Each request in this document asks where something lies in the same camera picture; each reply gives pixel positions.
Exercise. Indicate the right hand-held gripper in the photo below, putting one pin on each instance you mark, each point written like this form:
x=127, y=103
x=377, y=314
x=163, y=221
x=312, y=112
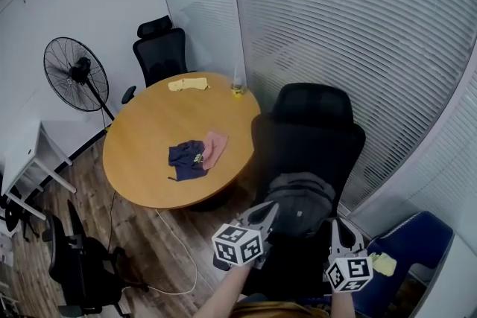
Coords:
x=348, y=273

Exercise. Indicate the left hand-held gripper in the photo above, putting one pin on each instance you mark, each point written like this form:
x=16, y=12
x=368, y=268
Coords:
x=236, y=245

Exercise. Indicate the gray black backpack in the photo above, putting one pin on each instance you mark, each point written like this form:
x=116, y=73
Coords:
x=298, y=201

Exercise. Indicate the large black office chair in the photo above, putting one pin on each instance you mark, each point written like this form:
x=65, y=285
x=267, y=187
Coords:
x=309, y=145

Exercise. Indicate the person's left forearm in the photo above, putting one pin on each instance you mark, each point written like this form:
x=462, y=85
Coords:
x=227, y=290

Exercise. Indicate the person's right forearm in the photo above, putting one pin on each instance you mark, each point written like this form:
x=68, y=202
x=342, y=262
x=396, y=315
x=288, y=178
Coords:
x=343, y=305

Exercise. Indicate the blue armchair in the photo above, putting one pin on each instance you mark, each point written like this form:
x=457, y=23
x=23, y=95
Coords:
x=417, y=238

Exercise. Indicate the crumpled yellow cloth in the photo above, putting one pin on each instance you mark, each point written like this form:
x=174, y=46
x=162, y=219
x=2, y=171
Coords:
x=385, y=264

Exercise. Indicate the pink cloth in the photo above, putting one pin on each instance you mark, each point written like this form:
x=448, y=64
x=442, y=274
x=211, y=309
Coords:
x=216, y=147

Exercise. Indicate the small yellow-green object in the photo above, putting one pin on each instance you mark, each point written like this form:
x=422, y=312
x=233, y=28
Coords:
x=198, y=158

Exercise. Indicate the person's mustard shirt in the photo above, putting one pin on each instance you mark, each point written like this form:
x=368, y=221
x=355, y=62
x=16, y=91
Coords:
x=275, y=311

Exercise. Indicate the dark blue cloth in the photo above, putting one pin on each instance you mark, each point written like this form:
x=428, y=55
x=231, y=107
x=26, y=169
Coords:
x=182, y=162

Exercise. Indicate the white curved desk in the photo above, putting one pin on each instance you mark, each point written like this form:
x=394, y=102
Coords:
x=462, y=279

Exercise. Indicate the small clear bottle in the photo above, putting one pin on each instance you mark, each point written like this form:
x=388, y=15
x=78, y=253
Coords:
x=237, y=89

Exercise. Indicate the round wooden table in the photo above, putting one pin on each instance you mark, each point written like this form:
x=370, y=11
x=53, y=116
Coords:
x=149, y=145

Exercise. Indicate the long yellow cloth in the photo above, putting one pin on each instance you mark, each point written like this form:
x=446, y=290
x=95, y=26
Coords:
x=186, y=84

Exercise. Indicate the wide white venetian blind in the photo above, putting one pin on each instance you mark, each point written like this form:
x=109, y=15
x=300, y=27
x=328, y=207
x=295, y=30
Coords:
x=335, y=30

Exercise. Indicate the narrow white venetian blind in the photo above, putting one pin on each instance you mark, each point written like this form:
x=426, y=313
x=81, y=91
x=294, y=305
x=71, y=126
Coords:
x=201, y=3

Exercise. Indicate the black standing fan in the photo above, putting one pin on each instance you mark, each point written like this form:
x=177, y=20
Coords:
x=80, y=69

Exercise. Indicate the white rectangular desk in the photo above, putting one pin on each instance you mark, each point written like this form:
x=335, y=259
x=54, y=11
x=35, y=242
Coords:
x=22, y=152

